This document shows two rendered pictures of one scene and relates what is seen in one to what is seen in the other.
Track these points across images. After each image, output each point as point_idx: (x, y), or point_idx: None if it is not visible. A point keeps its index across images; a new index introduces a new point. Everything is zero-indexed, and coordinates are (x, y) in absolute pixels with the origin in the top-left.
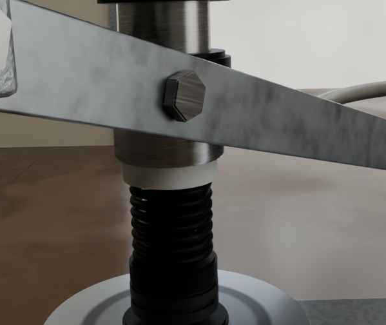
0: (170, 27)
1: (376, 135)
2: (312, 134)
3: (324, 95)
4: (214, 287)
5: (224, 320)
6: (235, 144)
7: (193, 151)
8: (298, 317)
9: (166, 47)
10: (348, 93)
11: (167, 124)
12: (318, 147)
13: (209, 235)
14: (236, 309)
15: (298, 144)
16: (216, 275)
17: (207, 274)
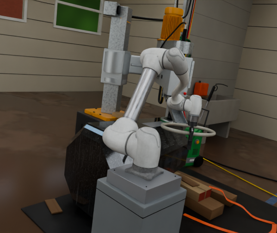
0: None
1: (171, 112)
2: (169, 107)
3: (212, 130)
4: (168, 115)
5: (167, 118)
6: (167, 105)
7: None
8: (165, 119)
9: (167, 98)
10: (212, 131)
11: (166, 101)
12: (169, 109)
13: (169, 112)
14: (169, 119)
15: (168, 107)
16: (168, 115)
17: (168, 114)
